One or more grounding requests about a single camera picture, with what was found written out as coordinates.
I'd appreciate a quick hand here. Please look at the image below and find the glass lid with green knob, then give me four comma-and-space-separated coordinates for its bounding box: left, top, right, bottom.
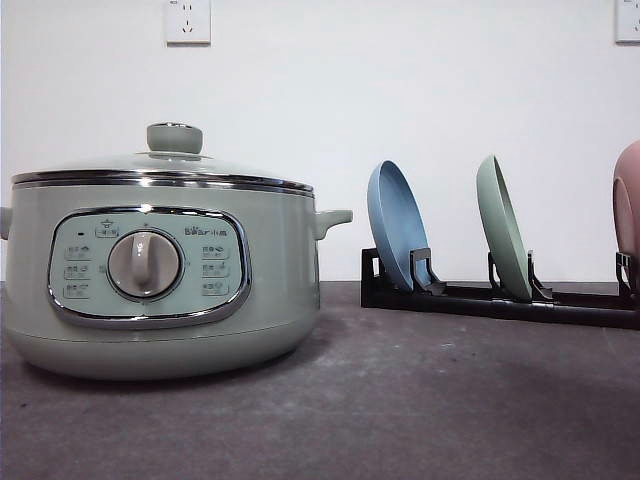
12, 122, 315, 194

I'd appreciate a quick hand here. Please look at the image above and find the white wall socket right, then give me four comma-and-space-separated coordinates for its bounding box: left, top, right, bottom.
615, 0, 640, 47

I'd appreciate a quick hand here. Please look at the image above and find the pale green electric steamer pot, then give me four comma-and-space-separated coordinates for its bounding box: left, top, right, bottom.
0, 169, 353, 380

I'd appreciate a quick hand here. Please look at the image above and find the pink plate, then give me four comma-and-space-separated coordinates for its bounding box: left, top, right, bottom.
613, 140, 640, 262

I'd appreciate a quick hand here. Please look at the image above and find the white wall socket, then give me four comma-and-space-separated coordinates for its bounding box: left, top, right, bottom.
615, 0, 640, 47
166, 0, 211, 48

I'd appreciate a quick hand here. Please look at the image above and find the white wall socket left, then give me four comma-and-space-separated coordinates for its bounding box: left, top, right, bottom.
166, 0, 211, 48

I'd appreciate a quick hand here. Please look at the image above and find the grey table mat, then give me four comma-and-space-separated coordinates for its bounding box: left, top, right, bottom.
0, 281, 640, 480

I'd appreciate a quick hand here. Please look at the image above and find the blue plate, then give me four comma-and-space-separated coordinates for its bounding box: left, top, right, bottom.
367, 160, 429, 291

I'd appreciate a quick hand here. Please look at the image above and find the black plate rack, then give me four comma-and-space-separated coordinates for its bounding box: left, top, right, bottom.
360, 248, 640, 329

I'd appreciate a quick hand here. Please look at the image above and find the green plate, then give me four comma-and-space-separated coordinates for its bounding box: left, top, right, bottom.
476, 155, 531, 302

